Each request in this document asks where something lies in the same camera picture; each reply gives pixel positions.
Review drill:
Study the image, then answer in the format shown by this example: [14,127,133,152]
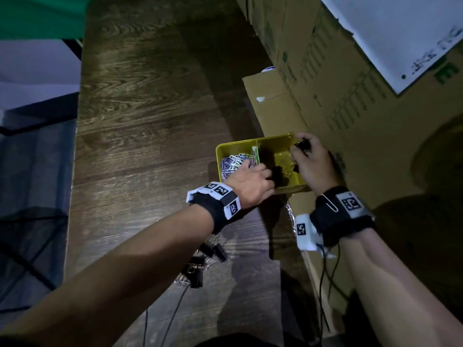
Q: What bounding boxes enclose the person's right hand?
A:
[290,133,340,198]

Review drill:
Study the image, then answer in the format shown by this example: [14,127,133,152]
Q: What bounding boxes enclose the person's left hand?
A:
[224,159,275,210]

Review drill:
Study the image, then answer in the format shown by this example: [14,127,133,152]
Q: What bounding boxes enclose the heap of paper clips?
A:
[220,153,258,181]

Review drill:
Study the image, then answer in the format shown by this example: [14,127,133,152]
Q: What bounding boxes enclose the single white paper clip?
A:
[321,194,339,213]

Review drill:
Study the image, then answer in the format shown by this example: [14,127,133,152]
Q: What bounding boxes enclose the yellow plastic tray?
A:
[216,133,312,195]

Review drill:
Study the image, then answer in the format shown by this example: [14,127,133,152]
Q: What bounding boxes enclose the person's left forearm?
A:
[0,204,214,347]

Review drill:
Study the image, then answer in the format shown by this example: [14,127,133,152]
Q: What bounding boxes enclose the person's right forearm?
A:
[338,227,463,347]

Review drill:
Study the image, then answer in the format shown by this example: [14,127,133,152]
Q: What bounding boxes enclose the large printed cardboard box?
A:
[276,0,463,214]

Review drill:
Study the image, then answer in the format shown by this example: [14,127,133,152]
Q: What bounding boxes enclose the person's dark trousers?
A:
[195,332,290,347]

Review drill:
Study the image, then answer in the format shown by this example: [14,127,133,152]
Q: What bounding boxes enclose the clear tape strip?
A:
[285,201,298,230]

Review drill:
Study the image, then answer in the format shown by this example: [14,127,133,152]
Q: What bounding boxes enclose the flat cardboard sheet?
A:
[242,70,355,336]

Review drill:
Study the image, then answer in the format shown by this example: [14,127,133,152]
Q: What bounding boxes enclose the white paper sheet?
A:
[319,0,463,94]

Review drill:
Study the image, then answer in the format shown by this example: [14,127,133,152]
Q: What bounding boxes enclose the green cloth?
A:
[0,0,95,40]

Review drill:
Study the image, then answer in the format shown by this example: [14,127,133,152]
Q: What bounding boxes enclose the black left wrist strap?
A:
[186,181,242,235]

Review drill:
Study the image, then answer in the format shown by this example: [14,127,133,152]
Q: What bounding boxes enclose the black wrist strap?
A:
[310,186,376,248]
[186,181,242,235]

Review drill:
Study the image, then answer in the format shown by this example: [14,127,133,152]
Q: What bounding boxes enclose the black right wrist strap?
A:
[310,186,376,248]

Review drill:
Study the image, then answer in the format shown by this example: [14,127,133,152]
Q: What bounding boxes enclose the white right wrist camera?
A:
[295,214,325,252]

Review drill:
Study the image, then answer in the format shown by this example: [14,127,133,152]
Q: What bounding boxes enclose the black right camera cable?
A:
[317,243,341,333]

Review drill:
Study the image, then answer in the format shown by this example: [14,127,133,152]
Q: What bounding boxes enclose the black camera cable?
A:
[143,285,191,347]
[317,243,341,333]

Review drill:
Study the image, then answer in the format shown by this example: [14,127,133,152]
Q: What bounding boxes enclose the black left camera cable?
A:
[143,285,191,347]

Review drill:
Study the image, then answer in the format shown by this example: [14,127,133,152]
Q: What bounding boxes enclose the black stand frame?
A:
[63,39,83,61]

